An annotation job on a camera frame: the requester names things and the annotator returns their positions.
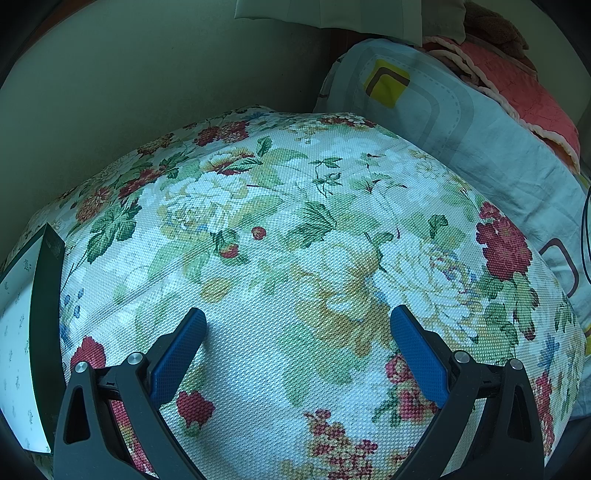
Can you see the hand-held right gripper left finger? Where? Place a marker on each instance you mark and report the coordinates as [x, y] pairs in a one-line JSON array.
[[178, 355]]

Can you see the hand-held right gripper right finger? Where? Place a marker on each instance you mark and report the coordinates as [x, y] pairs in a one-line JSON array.
[[420, 355]]

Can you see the green cardboard tray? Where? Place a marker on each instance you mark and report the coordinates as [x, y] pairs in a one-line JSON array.
[[18, 346]]

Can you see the pale patterned pillow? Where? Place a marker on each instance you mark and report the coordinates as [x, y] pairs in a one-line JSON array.
[[461, 129]]

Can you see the pink quilted blanket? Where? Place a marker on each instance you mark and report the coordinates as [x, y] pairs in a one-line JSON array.
[[521, 87]]

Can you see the brown fuzzy cloth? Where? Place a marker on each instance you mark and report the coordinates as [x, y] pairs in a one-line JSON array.
[[494, 23]]

